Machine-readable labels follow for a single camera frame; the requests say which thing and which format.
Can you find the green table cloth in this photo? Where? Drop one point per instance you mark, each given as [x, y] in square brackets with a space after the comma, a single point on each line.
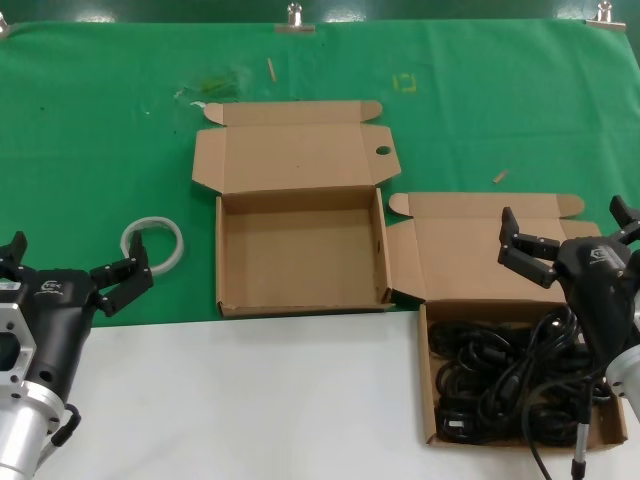
[100, 150]

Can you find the empty open cardboard box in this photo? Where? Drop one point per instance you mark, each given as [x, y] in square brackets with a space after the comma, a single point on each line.
[295, 250]

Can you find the clear tape residue patch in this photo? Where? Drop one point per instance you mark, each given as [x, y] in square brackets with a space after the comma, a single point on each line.
[220, 82]

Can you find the clear tape roll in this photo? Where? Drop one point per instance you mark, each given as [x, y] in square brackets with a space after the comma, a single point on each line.
[176, 247]

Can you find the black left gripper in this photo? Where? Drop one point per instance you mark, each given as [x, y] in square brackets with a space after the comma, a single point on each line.
[60, 320]

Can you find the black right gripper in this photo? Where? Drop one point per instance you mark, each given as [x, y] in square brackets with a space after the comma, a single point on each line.
[602, 295]

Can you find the thin wooden stick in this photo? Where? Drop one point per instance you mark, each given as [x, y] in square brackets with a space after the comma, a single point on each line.
[271, 70]

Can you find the metal binder clip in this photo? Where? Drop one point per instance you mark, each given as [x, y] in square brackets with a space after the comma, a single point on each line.
[606, 19]
[295, 22]

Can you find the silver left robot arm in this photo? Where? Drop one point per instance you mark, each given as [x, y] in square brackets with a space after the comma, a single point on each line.
[22, 430]

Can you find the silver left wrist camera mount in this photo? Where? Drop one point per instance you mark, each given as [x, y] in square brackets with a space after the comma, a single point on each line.
[12, 320]

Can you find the short wooden piece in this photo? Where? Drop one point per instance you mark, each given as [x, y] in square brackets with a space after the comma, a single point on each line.
[501, 176]

